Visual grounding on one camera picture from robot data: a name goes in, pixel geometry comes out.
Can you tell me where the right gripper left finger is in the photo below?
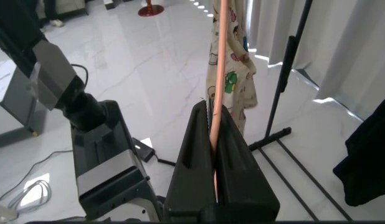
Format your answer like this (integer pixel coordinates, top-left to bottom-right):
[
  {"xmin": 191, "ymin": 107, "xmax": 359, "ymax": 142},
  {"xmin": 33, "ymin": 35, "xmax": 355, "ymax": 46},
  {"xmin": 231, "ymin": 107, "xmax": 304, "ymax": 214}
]
[{"xmin": 163, "ymin": 100, "xmax": 217, "ymax": 222}]

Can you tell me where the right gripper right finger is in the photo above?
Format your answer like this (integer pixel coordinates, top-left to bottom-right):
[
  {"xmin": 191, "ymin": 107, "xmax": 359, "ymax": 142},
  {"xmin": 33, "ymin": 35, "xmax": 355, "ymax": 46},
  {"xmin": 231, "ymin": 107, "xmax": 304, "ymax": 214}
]
[{"xmin": 216, "ymin": 105, "xmax": 281, "ymax": 222}]

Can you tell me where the pink clothes hanger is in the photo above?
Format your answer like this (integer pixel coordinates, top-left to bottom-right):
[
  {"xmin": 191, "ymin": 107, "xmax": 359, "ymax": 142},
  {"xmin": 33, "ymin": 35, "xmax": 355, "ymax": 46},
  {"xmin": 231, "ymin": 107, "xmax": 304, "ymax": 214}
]
[{"xmin": 209, "ymin": 0, "xmax": 230, "ymax": 202}]

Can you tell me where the cream printed garment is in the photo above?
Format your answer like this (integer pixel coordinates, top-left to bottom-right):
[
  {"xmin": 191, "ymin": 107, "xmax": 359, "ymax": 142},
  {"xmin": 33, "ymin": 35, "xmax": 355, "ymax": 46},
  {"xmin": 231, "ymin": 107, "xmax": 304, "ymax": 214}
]
[{"xmin": 206, "ymin": 0, "xmax": 259, "ymax": 136}]

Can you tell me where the black garment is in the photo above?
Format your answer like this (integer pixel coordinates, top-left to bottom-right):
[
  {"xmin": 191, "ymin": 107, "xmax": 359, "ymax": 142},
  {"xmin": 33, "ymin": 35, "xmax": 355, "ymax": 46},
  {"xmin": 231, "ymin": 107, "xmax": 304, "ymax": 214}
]
[{"xmin": 332, "ymin": 93, "xmax": 385, "ymax": 208}]

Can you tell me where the black clothes rack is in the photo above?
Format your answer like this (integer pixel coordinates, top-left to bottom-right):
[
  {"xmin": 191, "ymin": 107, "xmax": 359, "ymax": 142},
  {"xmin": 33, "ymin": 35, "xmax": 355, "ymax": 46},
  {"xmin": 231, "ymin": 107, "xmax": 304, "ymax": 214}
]
[{"xmin": 248, "ymin": 0, "xmax": 354, "ymax": 222}]

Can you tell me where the black power adapter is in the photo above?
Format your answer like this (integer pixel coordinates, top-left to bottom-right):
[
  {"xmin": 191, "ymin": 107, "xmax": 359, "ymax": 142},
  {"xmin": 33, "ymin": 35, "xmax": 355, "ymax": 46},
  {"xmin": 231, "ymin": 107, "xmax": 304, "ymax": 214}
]
[{"xmin": 131, "ymin": 136, "xmax": 156, "ymax": 163}]

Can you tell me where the white curtain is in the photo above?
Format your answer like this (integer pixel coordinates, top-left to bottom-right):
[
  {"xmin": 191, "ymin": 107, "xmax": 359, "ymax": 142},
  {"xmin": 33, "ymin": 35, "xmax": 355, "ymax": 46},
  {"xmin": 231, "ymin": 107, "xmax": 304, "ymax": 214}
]
[{"xmin": 245, "ymin": 0, "xmax": 385, "ymax": 121}]

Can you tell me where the red round stand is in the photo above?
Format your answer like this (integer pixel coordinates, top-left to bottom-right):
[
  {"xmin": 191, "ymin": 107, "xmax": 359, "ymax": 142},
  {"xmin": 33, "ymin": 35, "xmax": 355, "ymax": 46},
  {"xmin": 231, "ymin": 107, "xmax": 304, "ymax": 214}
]
[{"xmin": 138, "ymin": 0, "xmax": 165, "ymax": 17}]

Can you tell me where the grey cabinet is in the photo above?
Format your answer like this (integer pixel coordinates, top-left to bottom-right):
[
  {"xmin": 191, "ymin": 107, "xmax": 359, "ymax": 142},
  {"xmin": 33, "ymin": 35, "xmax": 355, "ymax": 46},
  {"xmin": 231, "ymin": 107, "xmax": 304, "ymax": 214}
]
[{"xmin": 0, "ymin": 58, "xmax": 40, "ymax": 150}]

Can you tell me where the black cable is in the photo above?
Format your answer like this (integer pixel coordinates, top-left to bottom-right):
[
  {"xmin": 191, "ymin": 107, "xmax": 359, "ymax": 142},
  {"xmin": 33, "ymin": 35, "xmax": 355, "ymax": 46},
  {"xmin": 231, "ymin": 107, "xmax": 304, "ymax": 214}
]
[
  {"xmin": 153, "ymin": 154, "xmax": 178, "ymax": 167},
  {"xmin": 0, "ymin": 149, "xmax": 74, "ymax": 203},
  {"xmin": 70, "ymin": 63, "xmax": 89, "ymax": 88}
]

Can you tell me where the white cable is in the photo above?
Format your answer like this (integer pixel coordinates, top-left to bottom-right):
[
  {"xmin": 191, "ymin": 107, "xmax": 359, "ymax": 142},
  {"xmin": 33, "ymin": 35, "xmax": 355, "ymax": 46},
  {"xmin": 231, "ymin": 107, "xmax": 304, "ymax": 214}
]
[{"xmin": 7, "ymin": 179, "xmax": 53, "ymax": 213}]

